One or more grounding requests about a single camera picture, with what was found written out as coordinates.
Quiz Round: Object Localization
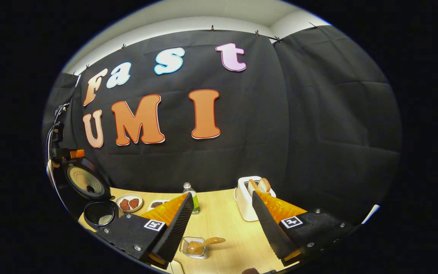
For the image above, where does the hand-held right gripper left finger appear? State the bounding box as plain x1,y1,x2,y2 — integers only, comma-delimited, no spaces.
95,192,195,270

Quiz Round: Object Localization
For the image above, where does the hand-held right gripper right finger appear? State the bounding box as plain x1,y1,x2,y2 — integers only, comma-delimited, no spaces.
252,190,358,267

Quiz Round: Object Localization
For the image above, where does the clear chopstick holder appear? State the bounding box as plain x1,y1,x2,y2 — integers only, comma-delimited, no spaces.
179,236,208,260

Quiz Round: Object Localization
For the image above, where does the dark rice cooker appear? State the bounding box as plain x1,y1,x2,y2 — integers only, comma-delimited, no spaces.
54,157,120,229

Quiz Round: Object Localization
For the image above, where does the clear tray of rice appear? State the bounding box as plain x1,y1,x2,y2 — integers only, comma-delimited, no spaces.
161,260,185,274

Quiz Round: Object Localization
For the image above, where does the wooden spoon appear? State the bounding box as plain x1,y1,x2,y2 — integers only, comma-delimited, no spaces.
187,237,226,256

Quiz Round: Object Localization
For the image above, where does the white divided dish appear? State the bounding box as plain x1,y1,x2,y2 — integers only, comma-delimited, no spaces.
148,200,170,212

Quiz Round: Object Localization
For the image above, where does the green label bottle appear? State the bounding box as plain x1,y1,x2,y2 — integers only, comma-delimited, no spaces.
183,183,201,215

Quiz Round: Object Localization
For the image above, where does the white toaster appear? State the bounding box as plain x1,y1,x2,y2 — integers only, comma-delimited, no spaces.
234,176,276,222

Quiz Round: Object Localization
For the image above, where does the round plate with red food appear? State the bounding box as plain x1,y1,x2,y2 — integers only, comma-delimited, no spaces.
115,194,144,213

